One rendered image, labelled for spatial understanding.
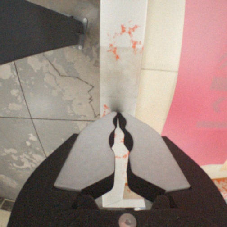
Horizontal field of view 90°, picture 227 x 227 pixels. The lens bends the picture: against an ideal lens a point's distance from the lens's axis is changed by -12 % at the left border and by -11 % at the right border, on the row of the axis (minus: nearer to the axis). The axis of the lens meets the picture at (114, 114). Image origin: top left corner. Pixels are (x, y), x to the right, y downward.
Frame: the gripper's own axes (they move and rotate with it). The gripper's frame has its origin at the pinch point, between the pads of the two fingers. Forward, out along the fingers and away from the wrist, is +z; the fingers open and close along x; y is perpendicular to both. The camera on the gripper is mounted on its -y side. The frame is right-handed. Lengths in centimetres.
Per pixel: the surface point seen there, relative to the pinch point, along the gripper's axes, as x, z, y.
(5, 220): -241, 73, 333
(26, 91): -88, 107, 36
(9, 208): -245, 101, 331
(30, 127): -98, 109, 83
